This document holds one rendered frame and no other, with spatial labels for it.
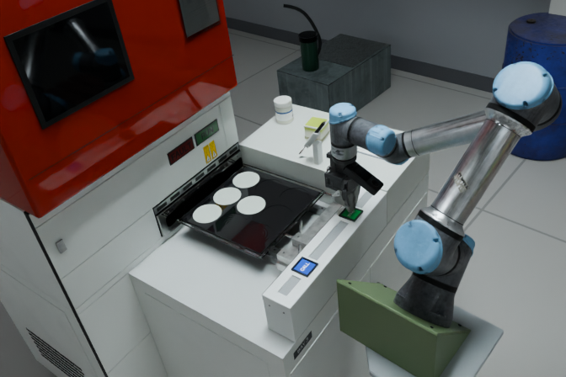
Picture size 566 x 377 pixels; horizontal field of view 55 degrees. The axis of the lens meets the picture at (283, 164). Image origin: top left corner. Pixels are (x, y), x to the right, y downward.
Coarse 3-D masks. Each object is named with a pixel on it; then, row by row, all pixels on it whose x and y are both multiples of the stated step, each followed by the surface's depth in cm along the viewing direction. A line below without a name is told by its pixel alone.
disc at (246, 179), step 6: (240, 174) 202; (246, 174) 202; (252, 174) 201; (234, 180) 199; (240, 180) 199; (246, 180) 199; (252, 180) 198; (258, 180) 198; (240, 186) 196; (246, 186) 196
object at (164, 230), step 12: (240, 156) 208; (216, 168) 199; (240, 168) 210; (204, 180) 194; (192, 192) 191; (168, 204) 185; (180, 204) 188; (192, 204) 195; (156, 216) 181; (180, 216) 190; (168, 228) 186
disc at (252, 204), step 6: (246, 198) 190; (252, 198) 190; (258, 198) 189; (240, 204) 187; (246, 204) 187; (252, 204) 186; (258, 204) 186; (264, 204) 186; (240, 210) 185; (246, 210) 184; (252, 210) 184; (258, 210) 184
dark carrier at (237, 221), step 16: (272, 176) 199; (256, 192) 192; (272, 192) 191; (288, 192) 190; (304, 192) 189; (224, 208) 187; (272, 208) 184; (288, 208) 183; (304, 208) 182; (192, 224) 182; (208, 224) 180; (224, 224) 180; (240, 224) 179; (256, 224) 178; (272, 224) 177; (288, 224) 176; (240, 240) 172; (256, 240) 172; (272, 240) 171
